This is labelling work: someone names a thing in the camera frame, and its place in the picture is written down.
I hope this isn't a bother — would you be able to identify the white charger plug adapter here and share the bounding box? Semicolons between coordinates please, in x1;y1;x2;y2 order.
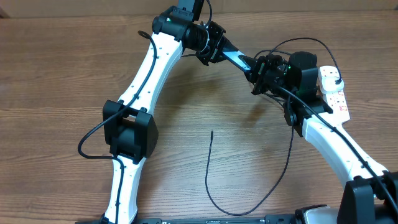
320;76;345;94

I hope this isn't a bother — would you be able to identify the Galaxy smartphone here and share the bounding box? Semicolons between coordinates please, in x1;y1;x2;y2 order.
223;50;251;72

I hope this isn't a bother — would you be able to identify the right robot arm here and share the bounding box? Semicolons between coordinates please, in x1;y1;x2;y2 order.
238;52;397;223

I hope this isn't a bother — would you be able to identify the black charger cable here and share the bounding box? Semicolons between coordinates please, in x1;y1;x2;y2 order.
205;37;343;217

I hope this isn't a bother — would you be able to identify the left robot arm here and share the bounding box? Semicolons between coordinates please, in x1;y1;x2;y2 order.
101;1;248;223

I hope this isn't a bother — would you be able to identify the white power strip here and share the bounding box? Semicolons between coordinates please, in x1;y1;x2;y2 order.
318;65;350;123

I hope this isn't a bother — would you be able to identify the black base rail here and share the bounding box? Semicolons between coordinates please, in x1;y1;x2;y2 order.
133;214;302;224

